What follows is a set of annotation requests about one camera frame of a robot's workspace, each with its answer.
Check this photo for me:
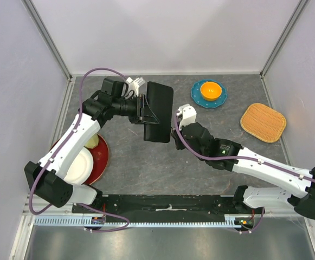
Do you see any left aluminium corner post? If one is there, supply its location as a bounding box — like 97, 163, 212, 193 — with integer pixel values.
21, 0, 73, 81

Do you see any white plate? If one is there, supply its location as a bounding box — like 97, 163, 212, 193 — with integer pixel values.
64, 147, 93, 185

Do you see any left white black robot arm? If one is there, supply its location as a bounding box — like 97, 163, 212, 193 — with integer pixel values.
24, 78, 162, 213

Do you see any right aluminium corner post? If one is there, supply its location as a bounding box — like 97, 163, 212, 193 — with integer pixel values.
260, 0, 309, 79

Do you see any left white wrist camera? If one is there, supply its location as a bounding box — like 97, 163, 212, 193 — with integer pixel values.
125, 77, 146, 96

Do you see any pale yellow cup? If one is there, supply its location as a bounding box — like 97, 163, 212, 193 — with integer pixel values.
84, 134, 99, 149

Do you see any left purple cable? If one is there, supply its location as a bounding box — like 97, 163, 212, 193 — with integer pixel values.
29, 67, 132, 233

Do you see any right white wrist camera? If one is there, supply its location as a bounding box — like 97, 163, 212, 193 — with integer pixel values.
176, 103, 197, 131

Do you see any orange bowl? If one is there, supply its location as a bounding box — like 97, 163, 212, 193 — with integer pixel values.
200, 82, 222, 101

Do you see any aluminium corner post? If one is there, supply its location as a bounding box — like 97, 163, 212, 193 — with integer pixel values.
260, 0, 309, 79
21, 0, 73, 81

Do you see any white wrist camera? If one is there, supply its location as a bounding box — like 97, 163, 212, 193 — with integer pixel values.
125, 77, 146, 96
176, 103, 197, 131

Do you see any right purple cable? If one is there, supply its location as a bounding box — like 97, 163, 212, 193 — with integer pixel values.
173, 115, 315, 235

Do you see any teal scalloped plate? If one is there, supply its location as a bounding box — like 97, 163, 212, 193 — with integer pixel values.
191, 80, 227, 108

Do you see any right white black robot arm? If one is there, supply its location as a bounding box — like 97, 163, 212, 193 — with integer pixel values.
172, 122, 315, 220

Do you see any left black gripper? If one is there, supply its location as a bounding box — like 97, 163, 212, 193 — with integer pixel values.
112, 94, 160, 125

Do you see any red plate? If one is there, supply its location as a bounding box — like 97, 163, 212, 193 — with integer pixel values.
50, 134, 110, 186

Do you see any purple cable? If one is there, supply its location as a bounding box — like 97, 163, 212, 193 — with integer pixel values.
173, 115, 315, 235
29, 67, 132, 233

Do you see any slotted cable duct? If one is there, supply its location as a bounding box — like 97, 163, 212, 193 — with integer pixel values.
34, 216, 241, 228

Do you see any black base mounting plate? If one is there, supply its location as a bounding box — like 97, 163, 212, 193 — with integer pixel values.
72, 193, 264, 223

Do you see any black zip tool case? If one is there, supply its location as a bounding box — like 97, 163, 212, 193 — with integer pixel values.
144, 81, 174, 143

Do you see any orange woven mat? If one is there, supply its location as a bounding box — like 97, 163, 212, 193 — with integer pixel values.
240, 103, 287, 143

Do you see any aluminium front rail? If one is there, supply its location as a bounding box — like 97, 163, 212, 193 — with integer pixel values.
22, 195, 301, 217

